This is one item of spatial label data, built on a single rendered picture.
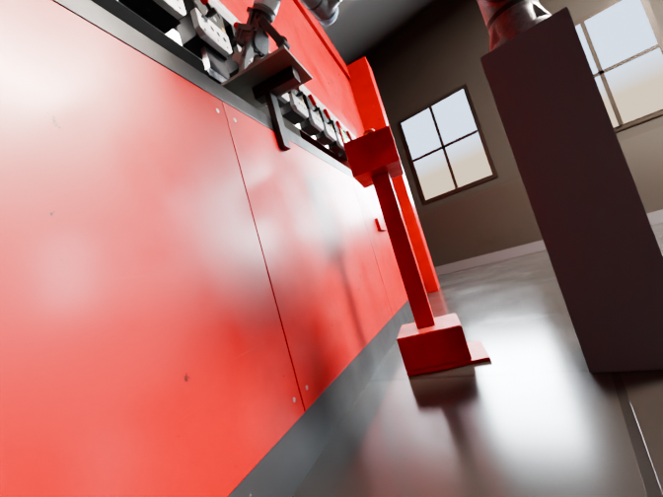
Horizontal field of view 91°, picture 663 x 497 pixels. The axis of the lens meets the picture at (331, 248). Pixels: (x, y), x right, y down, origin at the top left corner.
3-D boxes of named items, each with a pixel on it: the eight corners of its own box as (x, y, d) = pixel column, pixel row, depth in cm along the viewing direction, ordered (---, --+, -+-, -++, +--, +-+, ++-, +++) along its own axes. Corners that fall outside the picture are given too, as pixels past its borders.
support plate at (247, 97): (284, 47, 88) (283, 44, 88) (211, 93, 97) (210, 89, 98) (313, 79, 105) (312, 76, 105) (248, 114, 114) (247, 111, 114)
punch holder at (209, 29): (200, 30, 97) (187, -19, 99) (181, 44, 100) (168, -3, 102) (233, 56, 111) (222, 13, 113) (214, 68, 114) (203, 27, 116)
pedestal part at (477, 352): (491, 361, 95) (478, 320, 96) (407, 376, 102) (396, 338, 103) (480, 342, 115) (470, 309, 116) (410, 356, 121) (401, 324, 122)
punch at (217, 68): (211, 73, 102) (204, 45, 103) (206, 76, 103) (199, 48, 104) (232, 87, 112) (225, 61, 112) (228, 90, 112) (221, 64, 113)
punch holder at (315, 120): (314, 121, 172) (305, 93, 173) (300, 128, 175) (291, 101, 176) (325, 130, 185) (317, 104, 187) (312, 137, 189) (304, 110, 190)
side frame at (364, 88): (438, 290, 288) (364, 55, 309) (350, 312, 319) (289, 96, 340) (440, 287, 311) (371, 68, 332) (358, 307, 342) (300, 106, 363)
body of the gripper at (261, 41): (247, 54, 109) (257, 17, 107) (266, 59, 106) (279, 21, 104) (231, 40, 102) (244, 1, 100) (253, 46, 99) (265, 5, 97)
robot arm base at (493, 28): (559, 42, 83) (547, 8, 84) (558, 13, 71) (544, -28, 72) (496, 77, 92) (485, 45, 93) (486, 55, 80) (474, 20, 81)
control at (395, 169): (400, 160, 103) (384, 107, 105) (352, 177, 108) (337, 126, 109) (404, 174, 122) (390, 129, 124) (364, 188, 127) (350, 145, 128)
